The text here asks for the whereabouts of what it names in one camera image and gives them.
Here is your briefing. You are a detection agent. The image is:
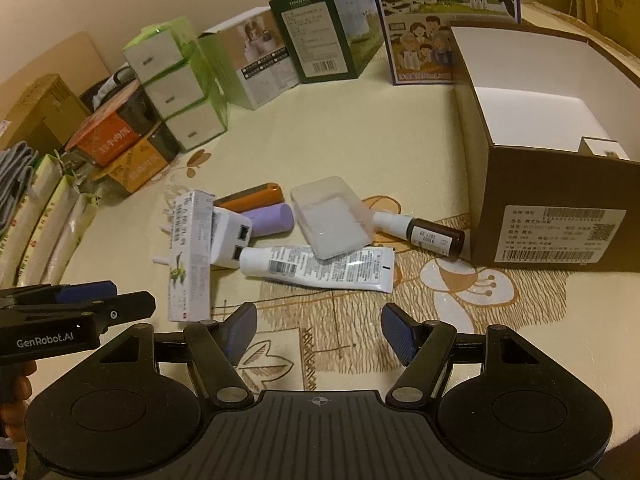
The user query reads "cream printed tablecloth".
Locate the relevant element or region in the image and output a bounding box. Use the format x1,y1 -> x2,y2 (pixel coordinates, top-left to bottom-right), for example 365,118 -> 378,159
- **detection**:
0,0 -> 640,461

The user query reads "white medicine box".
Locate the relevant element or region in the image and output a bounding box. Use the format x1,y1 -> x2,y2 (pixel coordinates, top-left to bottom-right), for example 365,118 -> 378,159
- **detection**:
167,190 -> 219,324

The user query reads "grey folded cloth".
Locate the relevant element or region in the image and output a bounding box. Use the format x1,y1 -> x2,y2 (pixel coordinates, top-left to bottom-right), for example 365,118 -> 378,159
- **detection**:
0,141 -> 39,242

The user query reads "brown spray bottle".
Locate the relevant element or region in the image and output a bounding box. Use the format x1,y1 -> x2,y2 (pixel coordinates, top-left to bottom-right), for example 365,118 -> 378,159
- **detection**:
372,211 -> 466,263

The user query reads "orange and black tube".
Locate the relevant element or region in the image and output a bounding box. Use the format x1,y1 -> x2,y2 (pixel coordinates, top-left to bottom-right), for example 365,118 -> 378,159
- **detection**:
215,182 -> 285,213

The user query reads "plain cardboard carton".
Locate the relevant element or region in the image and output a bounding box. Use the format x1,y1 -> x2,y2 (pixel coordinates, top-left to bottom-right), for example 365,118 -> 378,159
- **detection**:
0,74 -> 94,152

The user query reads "white wifi extender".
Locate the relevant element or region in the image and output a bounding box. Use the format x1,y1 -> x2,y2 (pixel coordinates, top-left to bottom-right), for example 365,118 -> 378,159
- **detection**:
151,187 -> 253,271

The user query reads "black bowl with orange label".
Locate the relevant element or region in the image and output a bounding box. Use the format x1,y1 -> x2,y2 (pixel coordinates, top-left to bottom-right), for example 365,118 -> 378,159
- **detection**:
65,85 -> 152,169

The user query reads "brown cardboard box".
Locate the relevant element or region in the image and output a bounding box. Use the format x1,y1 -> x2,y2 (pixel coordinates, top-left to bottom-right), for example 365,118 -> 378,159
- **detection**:
449,25 -> 640,274

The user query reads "blue illustrated milk carton box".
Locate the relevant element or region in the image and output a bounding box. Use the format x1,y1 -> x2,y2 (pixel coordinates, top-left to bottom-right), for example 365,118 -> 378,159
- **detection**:
364,0 -> 521,86

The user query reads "person's left hand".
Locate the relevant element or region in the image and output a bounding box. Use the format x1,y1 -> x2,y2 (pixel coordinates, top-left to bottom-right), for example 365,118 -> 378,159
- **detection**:
0,360 -> 39,442

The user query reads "white box with photo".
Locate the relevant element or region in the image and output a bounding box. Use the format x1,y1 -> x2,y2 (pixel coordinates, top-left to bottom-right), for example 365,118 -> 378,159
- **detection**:
197,6 -> 301,111

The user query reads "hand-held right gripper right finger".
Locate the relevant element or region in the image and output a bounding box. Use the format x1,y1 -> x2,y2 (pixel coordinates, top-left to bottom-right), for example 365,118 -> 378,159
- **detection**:
381,304 -> 547,409

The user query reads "black pouch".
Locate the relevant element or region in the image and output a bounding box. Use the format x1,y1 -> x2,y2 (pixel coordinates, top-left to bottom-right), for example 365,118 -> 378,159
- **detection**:
79,62 -> 142,112

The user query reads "dark green box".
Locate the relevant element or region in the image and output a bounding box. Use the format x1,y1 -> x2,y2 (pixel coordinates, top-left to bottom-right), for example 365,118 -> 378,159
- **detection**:
269,0 -> 384,84

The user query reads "black bowl with yellow label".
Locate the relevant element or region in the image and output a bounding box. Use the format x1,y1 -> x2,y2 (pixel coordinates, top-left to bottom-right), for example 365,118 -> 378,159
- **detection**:
96,125 -> 181,195

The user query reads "clear plastic box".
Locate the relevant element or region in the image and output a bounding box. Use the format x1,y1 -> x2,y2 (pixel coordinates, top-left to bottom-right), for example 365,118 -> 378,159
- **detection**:
290,176 -> 374,261

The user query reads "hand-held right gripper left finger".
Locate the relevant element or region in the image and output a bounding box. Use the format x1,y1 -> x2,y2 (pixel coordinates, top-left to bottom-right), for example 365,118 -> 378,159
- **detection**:
95,302 -> 259,411

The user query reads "purple cylinder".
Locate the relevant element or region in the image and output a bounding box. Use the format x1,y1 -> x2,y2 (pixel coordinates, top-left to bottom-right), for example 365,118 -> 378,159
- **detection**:
242,203 -> 294,239

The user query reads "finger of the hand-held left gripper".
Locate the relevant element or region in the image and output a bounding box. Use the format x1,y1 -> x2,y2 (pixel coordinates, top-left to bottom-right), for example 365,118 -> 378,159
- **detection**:
0,281 -> 119,307
93,290 -> 156,334

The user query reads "tan board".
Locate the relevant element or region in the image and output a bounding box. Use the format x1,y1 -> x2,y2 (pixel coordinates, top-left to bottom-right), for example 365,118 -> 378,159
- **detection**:
0,31 -> 114,92

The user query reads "small white box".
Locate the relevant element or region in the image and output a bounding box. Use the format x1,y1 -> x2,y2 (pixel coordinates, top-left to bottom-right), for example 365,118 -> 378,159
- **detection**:
579,136 -> 632,161

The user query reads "white squeeze tube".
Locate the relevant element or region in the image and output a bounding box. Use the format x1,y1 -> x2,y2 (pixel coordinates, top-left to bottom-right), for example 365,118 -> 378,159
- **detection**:
239,246 -> 396,295

